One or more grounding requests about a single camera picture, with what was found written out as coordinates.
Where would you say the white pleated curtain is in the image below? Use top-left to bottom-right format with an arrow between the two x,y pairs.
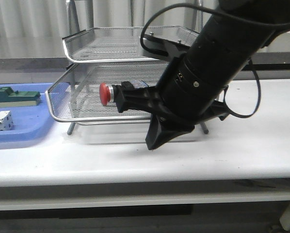
0,0 -> 290,59

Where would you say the red emergency stop button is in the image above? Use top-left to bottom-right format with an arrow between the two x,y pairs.
98,79 -> 149,107

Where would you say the white circuit breaker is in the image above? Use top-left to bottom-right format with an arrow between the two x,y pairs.
0,111 -> 14,131

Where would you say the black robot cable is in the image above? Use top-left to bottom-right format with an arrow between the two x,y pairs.
140,2 -> 290,119

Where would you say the green terminal block module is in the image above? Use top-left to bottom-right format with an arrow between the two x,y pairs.
0,86 -> 41,108

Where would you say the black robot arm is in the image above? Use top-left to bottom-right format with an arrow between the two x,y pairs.
114,0 -> 290,150

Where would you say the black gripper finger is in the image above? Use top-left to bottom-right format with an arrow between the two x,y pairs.
145,114 -> 195,150
115,82 -> 160,114

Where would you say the mesh tray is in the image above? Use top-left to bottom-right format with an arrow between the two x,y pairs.
63,26 -> 198,63
45,60 -> 167,125

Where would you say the grey stone counter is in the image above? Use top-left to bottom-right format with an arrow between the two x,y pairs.
0,33 -> 290,84

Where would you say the blue plastic tray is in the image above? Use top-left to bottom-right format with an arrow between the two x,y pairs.
0,83 -> 54,149

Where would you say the grey metal rack frame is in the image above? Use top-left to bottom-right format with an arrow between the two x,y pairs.
65,0 -> 209,136

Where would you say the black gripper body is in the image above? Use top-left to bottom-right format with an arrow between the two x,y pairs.
154,53 -> 230,132

